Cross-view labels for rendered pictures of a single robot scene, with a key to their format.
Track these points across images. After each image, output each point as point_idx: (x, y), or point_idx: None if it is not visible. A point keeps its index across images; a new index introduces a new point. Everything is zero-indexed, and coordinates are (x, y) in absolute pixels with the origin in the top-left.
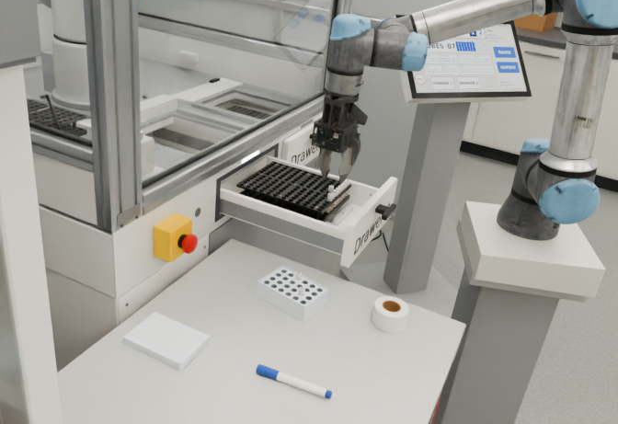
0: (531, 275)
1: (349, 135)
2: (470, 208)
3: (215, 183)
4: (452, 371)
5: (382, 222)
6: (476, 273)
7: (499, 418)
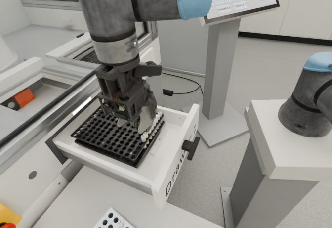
0: (318, 174)
1: (141, 98)
2: (255, 107)
3: (45, 145)
4: (247, 197)
5: (190, 140)
6: (270, 175)
7: (276, 215)
